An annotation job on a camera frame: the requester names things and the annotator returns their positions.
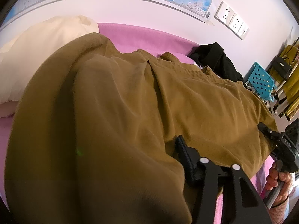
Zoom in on blue perforated plastic basket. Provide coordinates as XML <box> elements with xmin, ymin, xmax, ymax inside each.
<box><xmin>247</xmin><ymin>62</ymin><xmax>277</xmax><ymax>102</ymax></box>

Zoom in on hanging yellow clothes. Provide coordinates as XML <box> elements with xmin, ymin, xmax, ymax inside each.
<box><xmin>269</xmin><ymin>41</ymin><xmax>299</xmax><ymax>120</ymax></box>

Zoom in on olive button shirt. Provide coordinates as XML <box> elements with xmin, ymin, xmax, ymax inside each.
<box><xmin>4</xmin><ymin>33</ymin><xmax>278</xmax><ymax>224</ymax></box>

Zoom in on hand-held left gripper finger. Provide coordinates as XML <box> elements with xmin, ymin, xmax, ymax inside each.
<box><xmin>175</xmin><ymin>135</ymin><xmax>273</xmax><ymax>224</ymax></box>

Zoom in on black handbag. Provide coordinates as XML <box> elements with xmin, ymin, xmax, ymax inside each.
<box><xmin>272</xmin><ymin>56</ymin><xmax>292</xmax><ymax>80</ymax></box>

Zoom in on person's right hand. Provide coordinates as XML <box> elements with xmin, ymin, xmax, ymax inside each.
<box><xmin>266</xmin><ymin>162</ymin><xmax>293</xmax><ymax>207</ymax></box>

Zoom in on black garment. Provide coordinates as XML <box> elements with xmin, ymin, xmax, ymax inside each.
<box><xmin>188</xmin><ymin>42</ymin><xmax>248</xmax><ymax>88</ymax></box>

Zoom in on person's right forearm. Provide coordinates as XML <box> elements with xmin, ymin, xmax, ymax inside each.
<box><xmin>268</xmin><ymin>195</ymin><xmax>292</xmax><ymax>224</ymax></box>

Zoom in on cream pillow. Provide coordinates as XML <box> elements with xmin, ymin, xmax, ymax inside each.
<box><xmin>0</xmin><ymin>15</ymin><xmax>100</xmax><ymax>118</ymax></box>

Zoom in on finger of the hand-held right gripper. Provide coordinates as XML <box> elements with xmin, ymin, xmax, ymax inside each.
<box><xmin>258</xmin><ymin>122</ymin><xmax>284</xmax><ymax>145</ymax></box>

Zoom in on pink bed sheet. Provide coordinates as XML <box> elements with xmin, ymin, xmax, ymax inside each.
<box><xmin>0</xmin><ymin>23</ymin><xmax>275</xmax><ymax>224</ymax></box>

